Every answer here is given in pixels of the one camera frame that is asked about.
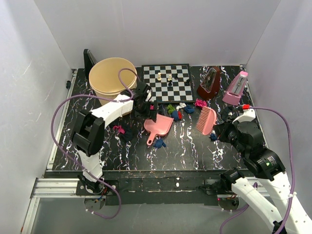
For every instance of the black white chessboard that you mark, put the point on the black white chessboard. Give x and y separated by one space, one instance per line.
161 92

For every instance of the black triangular stand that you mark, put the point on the black triangular stand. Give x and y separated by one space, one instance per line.
89 61

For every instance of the pink hand brush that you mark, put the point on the pink hand brush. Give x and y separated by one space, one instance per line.
206 121

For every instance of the blue scrap near brush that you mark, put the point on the blue scrap near brush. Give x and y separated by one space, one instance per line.
159 143

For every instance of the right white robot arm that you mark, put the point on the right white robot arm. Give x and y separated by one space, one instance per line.
285 215

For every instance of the aluminium frame rail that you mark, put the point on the aluminium frame rail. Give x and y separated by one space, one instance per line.
47 188

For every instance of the beige plastic bucket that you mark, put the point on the beige plastic bucket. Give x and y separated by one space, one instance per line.
109 77

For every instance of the white paper scrap upper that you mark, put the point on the white paper scrap upper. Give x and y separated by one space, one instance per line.
181 106

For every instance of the pink black scrap left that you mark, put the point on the pink black scrap left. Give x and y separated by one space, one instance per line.
125 132

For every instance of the brown metronome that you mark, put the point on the brown metronome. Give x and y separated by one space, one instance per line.
210 85

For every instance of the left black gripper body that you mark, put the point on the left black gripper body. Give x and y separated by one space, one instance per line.
150 114

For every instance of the blue paper scrap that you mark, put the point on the blue paper scrap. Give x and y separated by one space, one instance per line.
189 109
174 115

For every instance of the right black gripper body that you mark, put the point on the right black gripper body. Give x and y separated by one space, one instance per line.
228 133

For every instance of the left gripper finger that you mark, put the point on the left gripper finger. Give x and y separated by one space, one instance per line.
142 109
154 111

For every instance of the blue paper scrap centre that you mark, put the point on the blue paper scrap centre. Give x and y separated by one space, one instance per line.
174 115

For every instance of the red paper scrap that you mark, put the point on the red paper scrap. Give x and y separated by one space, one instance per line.
180 115

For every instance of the magenta paper scrap right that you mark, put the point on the magenta paper scrap right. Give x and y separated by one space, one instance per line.
200 103

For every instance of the pink metronome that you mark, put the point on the pink metronome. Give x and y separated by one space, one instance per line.
234 92

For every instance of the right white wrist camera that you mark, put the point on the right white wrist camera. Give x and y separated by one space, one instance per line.
246 114

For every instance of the blue scrap right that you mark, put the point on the blue scrap right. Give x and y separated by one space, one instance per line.
213 137

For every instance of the pink dustpan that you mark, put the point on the pink dustpan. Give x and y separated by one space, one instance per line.
159 128

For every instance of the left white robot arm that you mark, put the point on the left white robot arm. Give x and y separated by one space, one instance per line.
89 129

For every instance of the green paper scrap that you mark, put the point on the green paper scrap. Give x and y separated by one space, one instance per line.
170 109

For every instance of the blue paper scrap upper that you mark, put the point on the blue paper scrap upper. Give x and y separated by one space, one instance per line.
189 109

